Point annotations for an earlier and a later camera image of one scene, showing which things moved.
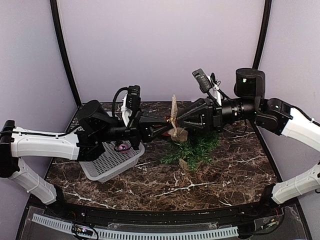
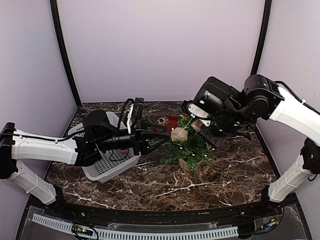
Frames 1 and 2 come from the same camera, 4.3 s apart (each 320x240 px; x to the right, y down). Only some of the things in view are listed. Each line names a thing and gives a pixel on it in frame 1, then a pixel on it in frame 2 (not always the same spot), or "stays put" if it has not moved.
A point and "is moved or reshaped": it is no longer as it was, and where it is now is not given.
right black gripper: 210,114 → 213,139
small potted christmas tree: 196,149 stays put
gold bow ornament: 174,114 is moved or reshaped
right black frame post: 261,42 stays put
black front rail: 54,214 stays put
